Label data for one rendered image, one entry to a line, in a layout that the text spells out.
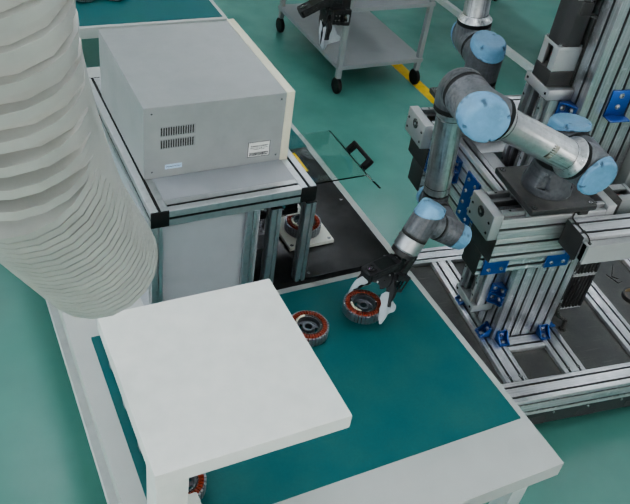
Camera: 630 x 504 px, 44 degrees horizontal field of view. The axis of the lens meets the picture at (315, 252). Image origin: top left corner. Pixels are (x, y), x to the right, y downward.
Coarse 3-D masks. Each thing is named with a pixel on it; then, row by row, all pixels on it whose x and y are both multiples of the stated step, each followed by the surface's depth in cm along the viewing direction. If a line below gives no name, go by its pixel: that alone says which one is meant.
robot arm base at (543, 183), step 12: (528, 168) 229; (540, 168) 224; (552, 168) 221; (528, 180) 227; (540, 180) 224; (552, 180) 223; (564, 180) 223; (540, 192) 225; (552, 192) 224; (564, 192) 225
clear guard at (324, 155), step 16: (304, 144) 226; (320, 144) 227; (336, 144) 229; (304, 160) 220; (320, 160) 221; (336, 160) 222; (352, 160) 223; (320, 176) 215; (336, 176) 216; (352, 176) 217; (368, 176) 219
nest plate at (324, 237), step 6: (282, 222) 243; (282, 228) 241; (324, 228) 244; (282, 234) 239; (288, 234) 239; (318, 234) 241; (324, 234) 241; (282, 240) 238; (288, 240) 237; (294, 240) 237; (312, 240) 238; (318, 240) 239; (324, 240) 239; (330, 240) 239; (288, 246) 235; (294, 246) 235; (312, 246) 238
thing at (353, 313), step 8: (344, 296) 216; (352, 296) 216; (360, 296) 218; (368, 296) 218; (376, 296) 217; (344, 304) 214; (352, 304) 214; (360, 304) 217; (368, 304) 216; (376, 304) 215; (344, 312) 215; (352, 312) 212; (360, 312) 212; (368, 312) 212; (376, 312) 213; (352, 320) 213; (360, 320) 212; (368, 320) 212; (376, 320) 214
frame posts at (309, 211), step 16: (272, 208) 203; (304, 208) 209; (272, 224) 206; (304, 224) 211; (272, 240) 211; (304, 240) 215; (272, 256) 214; (304, 256) 220; (272, 272) 218; (304, 272) 224
